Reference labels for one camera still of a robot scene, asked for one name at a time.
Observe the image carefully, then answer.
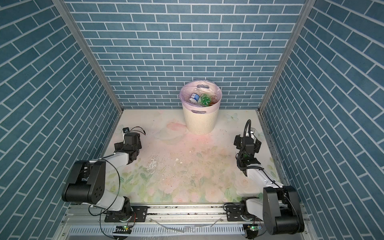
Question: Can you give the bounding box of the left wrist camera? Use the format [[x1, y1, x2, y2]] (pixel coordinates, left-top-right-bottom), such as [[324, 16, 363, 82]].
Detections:
[[123, 127, 130, 135]]

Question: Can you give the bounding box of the clear bottle blue cap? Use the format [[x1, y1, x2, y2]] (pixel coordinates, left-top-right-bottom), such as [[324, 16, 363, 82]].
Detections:
[[189, 93, 200, 104]]

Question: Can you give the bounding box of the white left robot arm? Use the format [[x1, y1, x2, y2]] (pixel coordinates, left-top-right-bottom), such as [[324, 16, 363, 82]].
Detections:
[[62, 128, 142, 216]]

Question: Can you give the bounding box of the aluminium front rail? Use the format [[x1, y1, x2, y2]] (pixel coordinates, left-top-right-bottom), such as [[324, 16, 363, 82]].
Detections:
[[59, 202, 313, 226]]

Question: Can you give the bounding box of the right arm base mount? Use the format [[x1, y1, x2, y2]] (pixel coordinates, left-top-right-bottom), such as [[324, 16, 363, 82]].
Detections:
[[223, 203, 262, 222]]

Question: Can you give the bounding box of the brown drink bottle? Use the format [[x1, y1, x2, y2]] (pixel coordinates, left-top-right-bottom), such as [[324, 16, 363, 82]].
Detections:
[[210, 96, 219, 106]]

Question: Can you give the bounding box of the white bin with pink liner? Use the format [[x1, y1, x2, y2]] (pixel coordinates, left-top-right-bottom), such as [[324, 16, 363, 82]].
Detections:
[[179, 80, 223, 135]]

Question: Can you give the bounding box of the green soda bottle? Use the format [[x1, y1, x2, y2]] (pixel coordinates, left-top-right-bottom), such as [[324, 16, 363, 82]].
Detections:
[[200, 94, 212, 107]]

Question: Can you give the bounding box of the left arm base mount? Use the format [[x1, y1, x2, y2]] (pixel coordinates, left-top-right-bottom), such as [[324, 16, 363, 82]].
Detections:
[[104, 206, 148, 223]]

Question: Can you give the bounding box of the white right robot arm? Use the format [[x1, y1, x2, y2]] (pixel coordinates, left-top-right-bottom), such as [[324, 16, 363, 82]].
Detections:
[[234, 135, 305, 235]]

